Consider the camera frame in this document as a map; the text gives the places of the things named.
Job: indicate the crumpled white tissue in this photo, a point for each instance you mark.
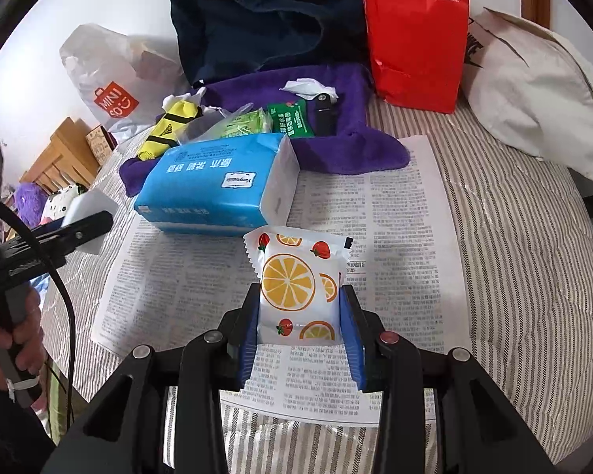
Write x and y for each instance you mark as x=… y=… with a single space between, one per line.
x=304 y=86

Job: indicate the white plastic shopping bag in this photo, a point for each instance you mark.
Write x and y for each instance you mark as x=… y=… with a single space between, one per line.
x=104 y=69

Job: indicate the white foam block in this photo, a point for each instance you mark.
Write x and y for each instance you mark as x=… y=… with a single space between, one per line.
x=91 y=205

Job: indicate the white plush toy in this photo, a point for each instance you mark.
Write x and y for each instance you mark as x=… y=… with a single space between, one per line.
x=62 y=205

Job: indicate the yellow black sock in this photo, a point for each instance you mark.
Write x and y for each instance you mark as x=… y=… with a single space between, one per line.
x=170 y=126

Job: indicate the green tissue pack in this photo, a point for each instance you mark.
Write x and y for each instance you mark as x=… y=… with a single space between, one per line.
x=242 y=126

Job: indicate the red paper bag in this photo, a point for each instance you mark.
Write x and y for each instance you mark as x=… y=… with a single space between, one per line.
x=415 y=44

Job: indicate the newspaper sheet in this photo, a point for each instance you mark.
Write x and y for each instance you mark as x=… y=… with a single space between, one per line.
x=400 y=237

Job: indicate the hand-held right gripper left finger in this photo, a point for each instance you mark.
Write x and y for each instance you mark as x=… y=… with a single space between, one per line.
x=247 y=350

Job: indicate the person's left hand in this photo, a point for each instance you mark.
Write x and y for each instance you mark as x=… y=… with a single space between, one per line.
x=29 y=335

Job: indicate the wooden furniture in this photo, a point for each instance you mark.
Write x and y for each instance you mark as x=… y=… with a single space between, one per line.
x=59 y=153

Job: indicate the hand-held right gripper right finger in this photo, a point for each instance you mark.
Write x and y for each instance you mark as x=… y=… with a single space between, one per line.
x=352 y=345

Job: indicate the purple plush toy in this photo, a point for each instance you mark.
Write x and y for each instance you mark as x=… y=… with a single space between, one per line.
x=29 y=205

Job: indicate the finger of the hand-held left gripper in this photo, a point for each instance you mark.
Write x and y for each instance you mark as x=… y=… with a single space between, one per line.
x=79 y=229

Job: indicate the person's left forearm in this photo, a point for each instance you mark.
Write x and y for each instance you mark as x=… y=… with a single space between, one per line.
x=5 y=434

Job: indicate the green snack packet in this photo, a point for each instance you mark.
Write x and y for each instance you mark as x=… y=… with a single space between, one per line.
x=291 y=118

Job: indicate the beige waist bag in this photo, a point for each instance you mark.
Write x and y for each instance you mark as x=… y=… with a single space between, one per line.
x=533 y=89

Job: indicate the purple towel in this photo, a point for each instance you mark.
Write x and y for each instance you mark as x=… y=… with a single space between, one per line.
x=356 y=148

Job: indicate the fruit print white packet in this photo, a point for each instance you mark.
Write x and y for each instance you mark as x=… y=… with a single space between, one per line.
x=291 y=286

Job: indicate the navy tote bag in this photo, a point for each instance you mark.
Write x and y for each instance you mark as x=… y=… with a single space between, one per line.
x=257 y=19

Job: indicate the crumpled white cloth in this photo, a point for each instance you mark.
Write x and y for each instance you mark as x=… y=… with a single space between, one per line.
x=183 y=96

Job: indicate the blue tissue pack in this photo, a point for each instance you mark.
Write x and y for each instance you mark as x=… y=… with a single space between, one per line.
x=212 y=182

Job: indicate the striped grey blanket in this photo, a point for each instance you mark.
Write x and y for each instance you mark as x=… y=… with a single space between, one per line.
x=514 y=281

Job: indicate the patterned small box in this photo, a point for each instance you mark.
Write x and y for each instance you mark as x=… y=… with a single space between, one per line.
x=100 y=144

